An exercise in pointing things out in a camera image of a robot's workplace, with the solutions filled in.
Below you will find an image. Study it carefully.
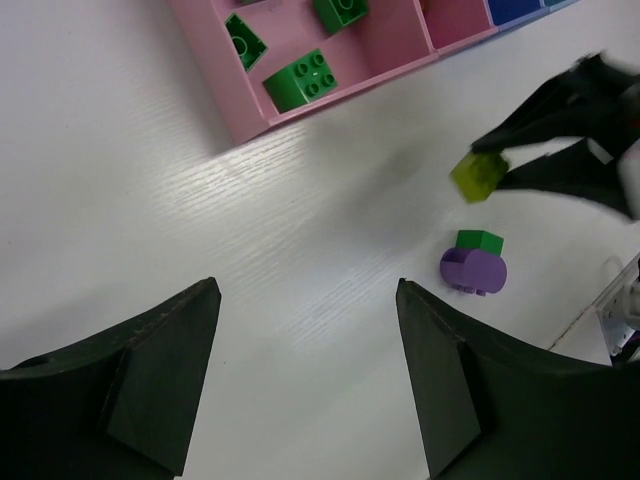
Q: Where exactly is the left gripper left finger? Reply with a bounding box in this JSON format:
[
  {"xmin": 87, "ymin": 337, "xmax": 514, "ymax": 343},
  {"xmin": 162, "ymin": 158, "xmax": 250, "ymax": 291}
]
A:
[{"xmin": 1, "ymin": 277, "xmax": 221, "ymax": 479}]

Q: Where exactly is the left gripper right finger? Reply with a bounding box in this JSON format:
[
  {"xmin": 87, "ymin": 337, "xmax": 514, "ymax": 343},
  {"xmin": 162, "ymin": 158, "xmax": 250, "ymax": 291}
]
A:
[{"xmin": 396, "ymin": 280, "xmax": 639, "ymax": 479}]

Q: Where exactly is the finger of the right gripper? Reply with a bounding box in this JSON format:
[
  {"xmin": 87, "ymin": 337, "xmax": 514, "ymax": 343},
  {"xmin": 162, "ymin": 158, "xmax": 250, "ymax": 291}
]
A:
[
  {"xmin": 497, "ymin": 139, "xmax": 631, "ymax": 219},
  {"xmin": 471, "ymin": 53, "xmax": 639, "ymax": 154}
]

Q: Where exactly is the long multicolour brick stack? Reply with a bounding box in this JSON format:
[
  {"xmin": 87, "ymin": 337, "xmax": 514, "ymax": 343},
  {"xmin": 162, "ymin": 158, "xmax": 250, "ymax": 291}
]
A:
[{"xmin": 450, "ymin": 152, "xmax": 510, "ymax": 204}]

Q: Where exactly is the purple flower brick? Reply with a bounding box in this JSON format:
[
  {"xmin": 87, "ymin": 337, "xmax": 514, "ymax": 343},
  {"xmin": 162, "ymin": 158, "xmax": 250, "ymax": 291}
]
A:
[{"xmin": 439, "ymin": 229, "xmax": 507, "ymax": 296}]

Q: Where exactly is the green yellow orange brick stack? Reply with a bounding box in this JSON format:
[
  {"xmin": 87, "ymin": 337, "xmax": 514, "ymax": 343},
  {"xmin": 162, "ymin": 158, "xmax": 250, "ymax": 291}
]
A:
[{"xmin": 225, "ymin": 13, "xmax": 268, "ymax": 72}]

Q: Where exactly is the light blue bin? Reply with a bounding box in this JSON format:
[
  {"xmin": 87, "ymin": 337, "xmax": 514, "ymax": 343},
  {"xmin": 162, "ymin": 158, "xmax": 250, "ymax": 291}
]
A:
[{"xmin": 540, "ymin": 0, "xmax": 579, "ymax": 12}]

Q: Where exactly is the dark blue bin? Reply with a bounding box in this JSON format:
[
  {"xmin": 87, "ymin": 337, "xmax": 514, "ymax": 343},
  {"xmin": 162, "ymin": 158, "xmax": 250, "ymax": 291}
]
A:
[{"xmin": 487, "ymin": 0, "xmax": 549, "ymax": 32}]

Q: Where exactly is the small pink bin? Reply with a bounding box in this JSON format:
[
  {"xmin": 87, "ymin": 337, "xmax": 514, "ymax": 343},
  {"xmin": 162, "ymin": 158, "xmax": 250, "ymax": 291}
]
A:
[{"xmin": 419, "ymin": 0, "xmax": 498, "ymax": 56}]

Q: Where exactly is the large pink bin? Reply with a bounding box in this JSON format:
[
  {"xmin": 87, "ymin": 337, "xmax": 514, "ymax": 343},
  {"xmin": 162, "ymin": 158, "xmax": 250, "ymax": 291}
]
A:
[{"xmin": 170, "ymin": 1, "xmax": 437, "ymax": 144}]

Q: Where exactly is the dark green brick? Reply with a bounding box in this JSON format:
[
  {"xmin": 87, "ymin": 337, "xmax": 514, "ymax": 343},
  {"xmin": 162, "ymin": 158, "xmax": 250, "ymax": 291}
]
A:
[{"xmin": 313, "ymin": 0, "xmax": 369, "ymax": 35}]

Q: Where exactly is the curved green brick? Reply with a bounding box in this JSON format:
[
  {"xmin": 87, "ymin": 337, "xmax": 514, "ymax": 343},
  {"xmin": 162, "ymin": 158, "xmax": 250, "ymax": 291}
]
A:
[{"xmin": 263, "ymin": 49, "xmax": 338, "ymax": 113}]

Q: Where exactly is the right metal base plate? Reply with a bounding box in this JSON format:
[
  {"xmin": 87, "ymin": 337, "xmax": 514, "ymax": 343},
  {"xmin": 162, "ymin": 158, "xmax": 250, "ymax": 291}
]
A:
[{"xmin": 593, "ymin": 254, "xmax": 639, "ymax": 365}]

